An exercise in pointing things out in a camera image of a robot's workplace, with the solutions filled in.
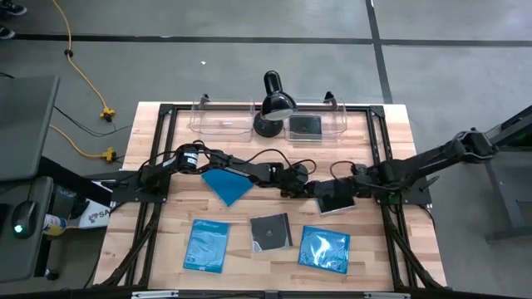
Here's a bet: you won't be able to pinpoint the grey side desk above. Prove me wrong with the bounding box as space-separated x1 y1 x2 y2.
0 74 61 286

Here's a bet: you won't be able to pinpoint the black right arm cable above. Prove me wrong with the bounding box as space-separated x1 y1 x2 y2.
330 160 358 180

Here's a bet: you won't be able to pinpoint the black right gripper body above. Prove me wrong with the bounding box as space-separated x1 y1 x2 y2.
352 164 382 197

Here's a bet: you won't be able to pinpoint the black desk lamp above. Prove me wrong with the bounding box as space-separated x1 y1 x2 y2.
252 70 299 138

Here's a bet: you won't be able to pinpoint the clear black jewel case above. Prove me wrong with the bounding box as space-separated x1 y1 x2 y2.
315 180 357 216
249 213 294 254
288 115 323 140

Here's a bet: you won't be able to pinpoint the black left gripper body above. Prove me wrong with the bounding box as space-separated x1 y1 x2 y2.
284 163 311 198

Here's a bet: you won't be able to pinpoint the black floor cable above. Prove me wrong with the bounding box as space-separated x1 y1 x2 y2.
53 105 134 138

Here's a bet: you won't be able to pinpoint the silver metal bracket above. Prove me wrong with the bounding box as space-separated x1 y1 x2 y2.
131 290 180 299
363 292 411 299

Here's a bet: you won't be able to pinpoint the clear plastic bin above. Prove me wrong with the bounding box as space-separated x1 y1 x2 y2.
189 97 255 143
284 97 348 143

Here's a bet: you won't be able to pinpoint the yellow white can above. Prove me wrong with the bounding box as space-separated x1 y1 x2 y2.
42 213 67 237

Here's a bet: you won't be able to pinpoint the black aluminium frame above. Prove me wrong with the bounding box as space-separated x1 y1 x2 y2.
94 102 446 292

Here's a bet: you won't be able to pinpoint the blue plastic jewel case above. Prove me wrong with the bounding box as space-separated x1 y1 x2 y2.
297 225 352 276
182 218 231 275
200 167 255 208

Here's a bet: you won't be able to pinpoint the white printed box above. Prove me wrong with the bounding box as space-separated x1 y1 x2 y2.
76 198 112 230

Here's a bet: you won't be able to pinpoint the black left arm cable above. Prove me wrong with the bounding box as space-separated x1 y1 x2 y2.
244 148 318 175

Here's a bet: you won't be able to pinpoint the black computer mouse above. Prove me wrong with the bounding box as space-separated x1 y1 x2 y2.
11 200 37 240

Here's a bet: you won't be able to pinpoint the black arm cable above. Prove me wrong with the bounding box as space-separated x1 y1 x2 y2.
244 148 318 175
330 160 358 180

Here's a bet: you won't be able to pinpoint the yellow extension cord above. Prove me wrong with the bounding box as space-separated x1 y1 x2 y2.
48 123 117 163
50 0 116 122

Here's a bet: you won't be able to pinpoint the grey metal stand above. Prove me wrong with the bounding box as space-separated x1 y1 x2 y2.
484 103 532 244

